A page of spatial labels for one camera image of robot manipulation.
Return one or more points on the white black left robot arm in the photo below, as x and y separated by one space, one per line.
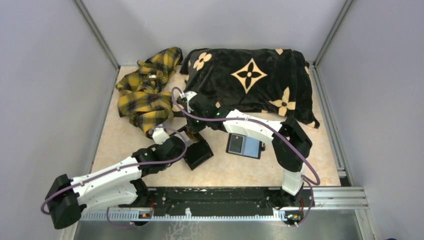
121 185

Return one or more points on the black blue card holder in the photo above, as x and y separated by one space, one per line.
244 146

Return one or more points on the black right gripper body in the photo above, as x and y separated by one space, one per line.
196 125

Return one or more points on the aluminium front frame rail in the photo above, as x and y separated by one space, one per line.
326 198

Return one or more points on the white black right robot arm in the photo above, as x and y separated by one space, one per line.
290 143

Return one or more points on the yellow plaid cloth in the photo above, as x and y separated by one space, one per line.
142 98

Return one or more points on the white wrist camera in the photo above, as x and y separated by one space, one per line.
186 98
159 135

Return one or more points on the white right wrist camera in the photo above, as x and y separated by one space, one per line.
186 98

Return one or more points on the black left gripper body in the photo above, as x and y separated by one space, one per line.
178 156

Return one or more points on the black plastic card tray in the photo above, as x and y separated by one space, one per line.
198 150

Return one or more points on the black floral pillow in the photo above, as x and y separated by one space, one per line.
263 80

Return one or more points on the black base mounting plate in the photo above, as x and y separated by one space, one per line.
220 201

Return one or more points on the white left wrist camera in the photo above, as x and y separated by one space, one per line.
159 135

